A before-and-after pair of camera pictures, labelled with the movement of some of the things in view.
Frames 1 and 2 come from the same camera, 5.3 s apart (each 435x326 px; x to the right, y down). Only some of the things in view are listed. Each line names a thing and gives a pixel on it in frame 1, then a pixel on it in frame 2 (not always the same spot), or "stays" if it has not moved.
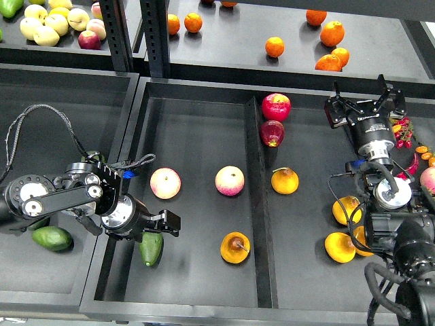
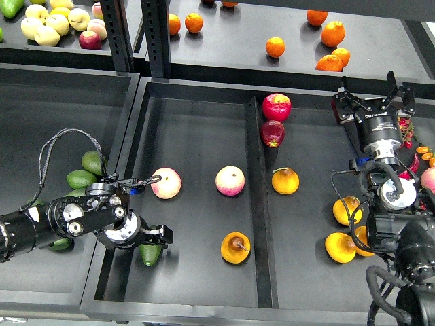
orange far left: x=173 y=24 stays
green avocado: x=151 y=247 stays
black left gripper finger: x=167 y=221 to x=164 y=235
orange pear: x=235 y=247 stays
